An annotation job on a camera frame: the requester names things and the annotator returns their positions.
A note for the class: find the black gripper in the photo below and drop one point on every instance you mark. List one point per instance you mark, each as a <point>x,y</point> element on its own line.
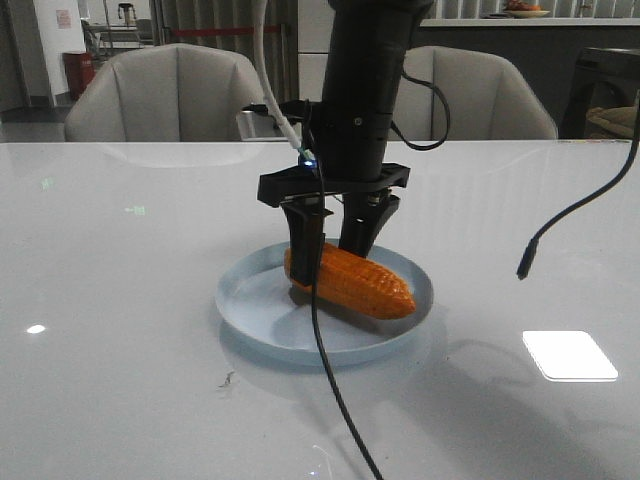
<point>351,158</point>

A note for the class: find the orange plastic corn cob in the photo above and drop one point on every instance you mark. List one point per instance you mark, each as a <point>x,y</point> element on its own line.
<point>362,285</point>

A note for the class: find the light blue round plate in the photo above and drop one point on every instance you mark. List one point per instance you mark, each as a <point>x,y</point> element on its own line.
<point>273,317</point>

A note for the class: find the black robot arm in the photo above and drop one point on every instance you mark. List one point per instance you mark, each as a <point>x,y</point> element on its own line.
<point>368,44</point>

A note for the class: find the beige armchair on right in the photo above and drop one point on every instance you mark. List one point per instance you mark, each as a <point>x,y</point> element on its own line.
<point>488,98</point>

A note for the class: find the beige armchair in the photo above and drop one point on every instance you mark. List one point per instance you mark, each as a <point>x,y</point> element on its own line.
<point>172,93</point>
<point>488,98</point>

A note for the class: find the white cabinet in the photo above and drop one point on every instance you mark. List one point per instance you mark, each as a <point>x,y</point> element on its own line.
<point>314,28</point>

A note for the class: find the beige armchair on left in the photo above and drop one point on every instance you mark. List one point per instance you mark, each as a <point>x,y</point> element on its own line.
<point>172,93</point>

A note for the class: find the red barrier belt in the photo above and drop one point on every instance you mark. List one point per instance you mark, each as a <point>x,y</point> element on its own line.
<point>212,32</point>

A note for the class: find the grey counter with white top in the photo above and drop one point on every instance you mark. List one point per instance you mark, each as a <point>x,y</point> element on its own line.
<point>544,50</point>

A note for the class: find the metal rack in background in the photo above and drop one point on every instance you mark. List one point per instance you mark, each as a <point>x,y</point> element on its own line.
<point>111,27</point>

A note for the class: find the fruit bowl on counter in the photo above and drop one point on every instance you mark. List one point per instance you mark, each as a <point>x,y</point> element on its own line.
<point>522,9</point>

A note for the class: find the red trash bin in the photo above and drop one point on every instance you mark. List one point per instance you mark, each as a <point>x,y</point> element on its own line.
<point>79,72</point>

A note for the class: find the dark side table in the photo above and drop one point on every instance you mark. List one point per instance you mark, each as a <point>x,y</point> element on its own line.
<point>603,77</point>

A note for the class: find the pink wall notice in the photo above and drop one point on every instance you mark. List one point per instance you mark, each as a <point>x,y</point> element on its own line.
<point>63,19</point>

